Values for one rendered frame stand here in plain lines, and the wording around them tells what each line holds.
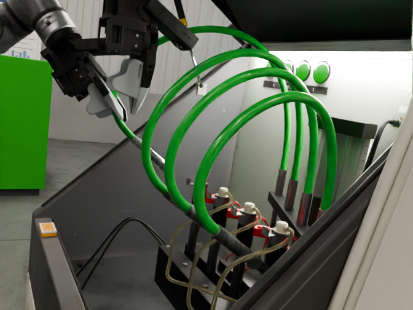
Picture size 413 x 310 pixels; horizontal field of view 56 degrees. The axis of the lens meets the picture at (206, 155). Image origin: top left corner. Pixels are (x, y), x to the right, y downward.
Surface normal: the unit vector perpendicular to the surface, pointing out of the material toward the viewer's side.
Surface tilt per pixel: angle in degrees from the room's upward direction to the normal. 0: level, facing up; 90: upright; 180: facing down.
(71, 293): 0
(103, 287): 0
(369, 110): 90
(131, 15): 90
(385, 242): 76
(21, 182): 90
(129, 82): 93
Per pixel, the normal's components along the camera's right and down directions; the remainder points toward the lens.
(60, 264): 0.14, -0.97
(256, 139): -0.87, -0.04
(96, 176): 0.48, 0.23
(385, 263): -0.80, -0.27
